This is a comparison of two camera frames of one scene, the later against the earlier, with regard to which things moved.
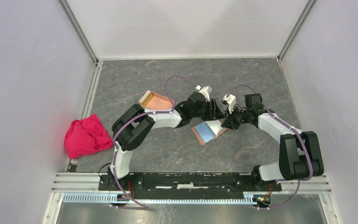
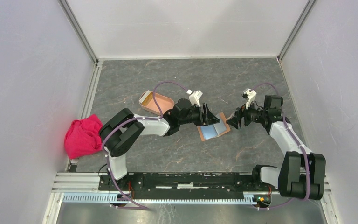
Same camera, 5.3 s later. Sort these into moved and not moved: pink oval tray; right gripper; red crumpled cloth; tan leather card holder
Moved: tan leather card holder
Not moved: red crumpled cloth; pink oval tray; right gripper
